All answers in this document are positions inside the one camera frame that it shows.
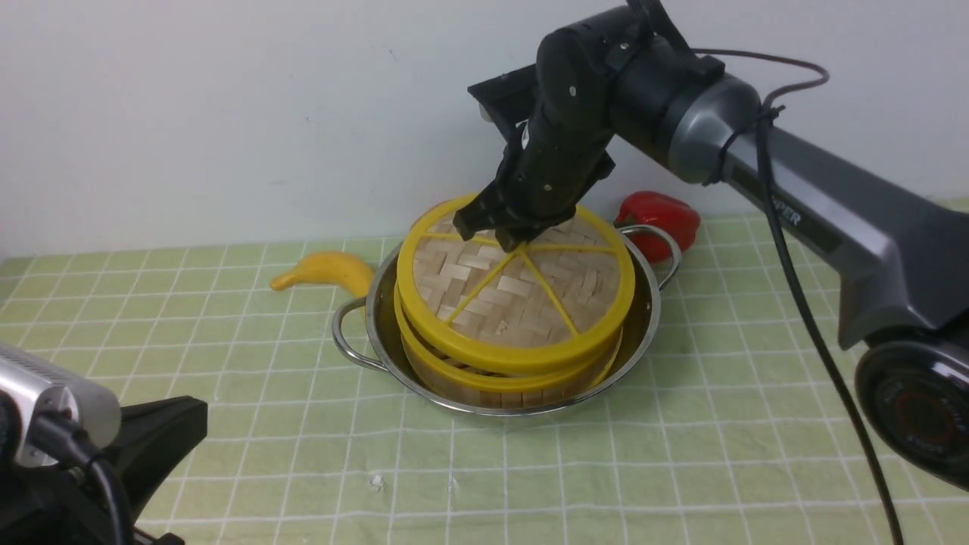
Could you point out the bamboo steamer basket yellow rim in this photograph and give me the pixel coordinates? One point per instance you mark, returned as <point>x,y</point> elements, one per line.
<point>457,381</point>

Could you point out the woven bamboo steamer lid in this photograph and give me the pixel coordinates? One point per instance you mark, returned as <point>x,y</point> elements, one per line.
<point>558,301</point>

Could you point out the green checkered tablecloth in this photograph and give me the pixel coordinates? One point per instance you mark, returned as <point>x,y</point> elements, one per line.
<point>729,433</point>

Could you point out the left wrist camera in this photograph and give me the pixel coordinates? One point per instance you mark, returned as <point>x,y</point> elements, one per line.
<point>34,385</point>

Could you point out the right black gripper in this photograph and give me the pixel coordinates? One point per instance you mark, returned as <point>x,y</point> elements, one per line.
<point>567,133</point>

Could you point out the stainless steel pot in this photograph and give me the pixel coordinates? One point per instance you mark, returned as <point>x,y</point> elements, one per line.
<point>383,333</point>

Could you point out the red bell pepper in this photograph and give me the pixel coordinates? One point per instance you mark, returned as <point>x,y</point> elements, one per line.
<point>671,215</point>

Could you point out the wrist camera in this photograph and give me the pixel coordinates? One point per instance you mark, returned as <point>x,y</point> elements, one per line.
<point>507,100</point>
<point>34,385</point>

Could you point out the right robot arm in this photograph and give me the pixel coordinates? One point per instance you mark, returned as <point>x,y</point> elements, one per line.
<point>901,259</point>

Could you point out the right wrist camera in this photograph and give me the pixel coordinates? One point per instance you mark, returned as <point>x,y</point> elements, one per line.
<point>507,100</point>

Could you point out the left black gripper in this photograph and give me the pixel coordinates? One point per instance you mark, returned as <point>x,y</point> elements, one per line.
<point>59,505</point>

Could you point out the yellow banana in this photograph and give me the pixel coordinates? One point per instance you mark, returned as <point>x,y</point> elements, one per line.
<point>339,268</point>

